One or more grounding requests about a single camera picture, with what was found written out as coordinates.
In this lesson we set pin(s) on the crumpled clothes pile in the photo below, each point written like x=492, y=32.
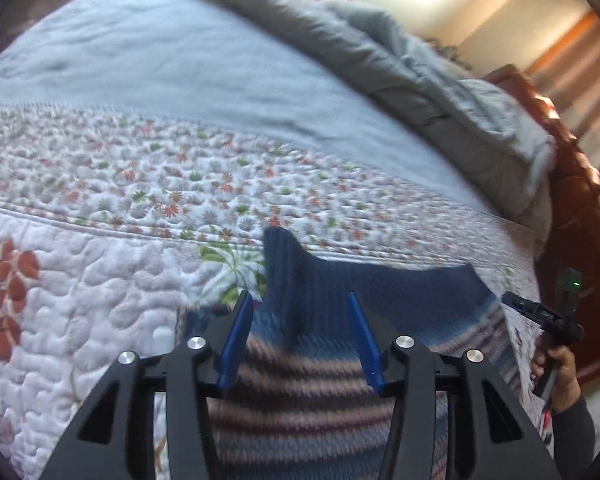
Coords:
x=450, y=52

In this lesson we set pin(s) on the beige pleated wall curtain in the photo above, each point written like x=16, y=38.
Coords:
x=590, y=90

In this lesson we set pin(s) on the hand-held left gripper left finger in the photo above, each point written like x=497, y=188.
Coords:
x=232, y=345

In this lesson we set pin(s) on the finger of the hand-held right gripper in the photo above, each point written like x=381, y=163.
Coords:
x=525, y=307

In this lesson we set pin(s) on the floral quilted bedspread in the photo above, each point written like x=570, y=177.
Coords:
x=130, y=185

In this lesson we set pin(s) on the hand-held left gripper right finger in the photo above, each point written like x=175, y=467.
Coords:
x=367, y=345

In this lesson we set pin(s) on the red wooden headboard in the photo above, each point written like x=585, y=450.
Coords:
x=575, y=220

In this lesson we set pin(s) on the blue striped knit sweater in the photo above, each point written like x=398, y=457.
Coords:
x=305, y=310

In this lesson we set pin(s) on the person's right hand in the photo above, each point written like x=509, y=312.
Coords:
x=566, y=375

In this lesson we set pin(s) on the person's right forearm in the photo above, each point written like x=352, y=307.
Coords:
x=572, y=435

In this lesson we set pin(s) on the grey crumpled duvet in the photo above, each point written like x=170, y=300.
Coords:
x=430, y=95

